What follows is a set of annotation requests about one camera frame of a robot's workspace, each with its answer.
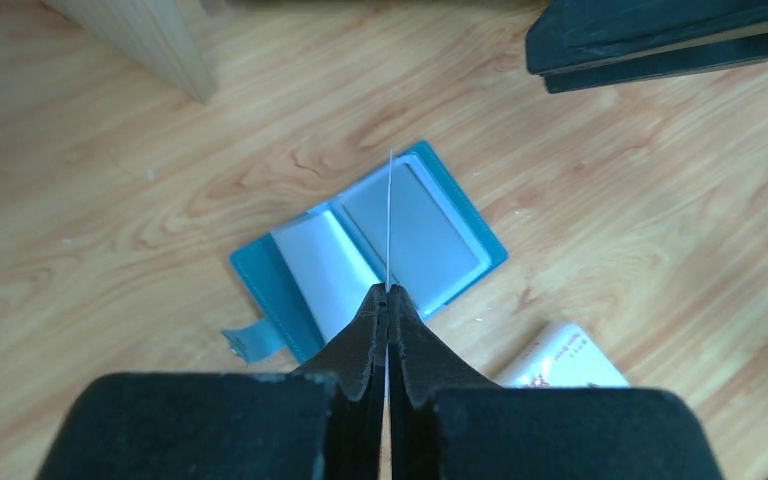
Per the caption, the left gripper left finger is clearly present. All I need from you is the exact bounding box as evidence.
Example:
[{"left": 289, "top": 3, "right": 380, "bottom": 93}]
[{"left": 38, "top": 284, "right": 387, "bottom": 479}]

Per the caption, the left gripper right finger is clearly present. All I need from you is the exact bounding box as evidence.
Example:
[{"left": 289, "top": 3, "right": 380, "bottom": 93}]
[{"left": 387, "top": 285, "right": 721, "bottom": 479}]

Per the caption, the thin white card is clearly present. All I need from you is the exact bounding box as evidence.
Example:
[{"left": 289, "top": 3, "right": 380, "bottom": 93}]
[{"left": 382, "top": 147, "right": 394, "bottom": 479}]

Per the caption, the blue leather card holder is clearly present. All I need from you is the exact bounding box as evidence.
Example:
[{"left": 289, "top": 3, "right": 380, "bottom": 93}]
[{"left": 224, "top": 141, "right": 508, "bottom": 364}]

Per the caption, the white pink sponge packet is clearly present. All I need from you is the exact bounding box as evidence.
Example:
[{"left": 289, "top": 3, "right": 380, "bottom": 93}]
[{"left": 495, "top": 323, "right": 630, "bottom": 388}]

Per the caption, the black compartment tray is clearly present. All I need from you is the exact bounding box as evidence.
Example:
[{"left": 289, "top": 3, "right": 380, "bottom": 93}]
[{"left": 525, "top": 0, "right": 768, "bottom": 93}]

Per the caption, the wooden two-tier shelf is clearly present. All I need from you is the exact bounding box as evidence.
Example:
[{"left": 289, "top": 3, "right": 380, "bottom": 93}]
[{"left": 45, "top": 0, "right": 217, "bottom": 103}]

